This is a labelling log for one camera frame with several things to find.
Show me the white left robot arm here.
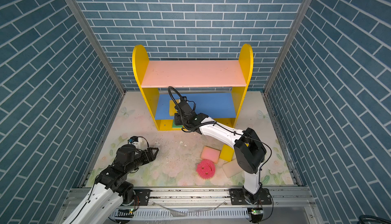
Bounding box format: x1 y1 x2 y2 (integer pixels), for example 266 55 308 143
64 144 159 224

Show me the green sponge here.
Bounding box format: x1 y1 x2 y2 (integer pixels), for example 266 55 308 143
172 123 183 129

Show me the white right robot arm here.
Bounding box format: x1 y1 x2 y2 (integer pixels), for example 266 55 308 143
173 99 267 204

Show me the textured yellow sponge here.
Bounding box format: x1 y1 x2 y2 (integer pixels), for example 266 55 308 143
169 100 178 117

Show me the white perforated cable tray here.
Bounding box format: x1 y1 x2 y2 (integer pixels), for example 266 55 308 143
110 208 249 221

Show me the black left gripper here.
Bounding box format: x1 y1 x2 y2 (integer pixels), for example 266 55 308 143
125 147 160 175

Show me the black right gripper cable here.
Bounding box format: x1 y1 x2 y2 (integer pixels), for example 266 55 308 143
167 86 196 124

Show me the small yellow sponge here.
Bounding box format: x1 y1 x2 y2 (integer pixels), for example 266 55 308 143
220 144 234 162

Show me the pink round scrubber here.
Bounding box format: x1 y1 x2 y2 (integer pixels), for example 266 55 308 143
196 160 216 179

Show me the pink rectangular sponge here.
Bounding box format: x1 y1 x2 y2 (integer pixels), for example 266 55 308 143
200 146 221 164

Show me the yellow pink blue wooden shelf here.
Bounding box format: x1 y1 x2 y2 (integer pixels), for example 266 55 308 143
132 44 254 131

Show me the aluminium left corner post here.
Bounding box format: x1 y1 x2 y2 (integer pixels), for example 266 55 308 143
65 0 126 95

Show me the aluminium corner post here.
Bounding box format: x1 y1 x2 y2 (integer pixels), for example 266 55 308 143
264 0 312 95
65 0 126 95

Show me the beige sponge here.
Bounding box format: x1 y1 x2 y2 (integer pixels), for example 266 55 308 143
222 159 243 178

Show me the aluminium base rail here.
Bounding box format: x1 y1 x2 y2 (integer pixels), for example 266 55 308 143
64 185 316 212

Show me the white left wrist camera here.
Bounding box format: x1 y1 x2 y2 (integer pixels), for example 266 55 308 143
128 136 148 150

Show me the aluminium right corner post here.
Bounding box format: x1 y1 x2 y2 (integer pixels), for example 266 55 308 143
264 0 312 95

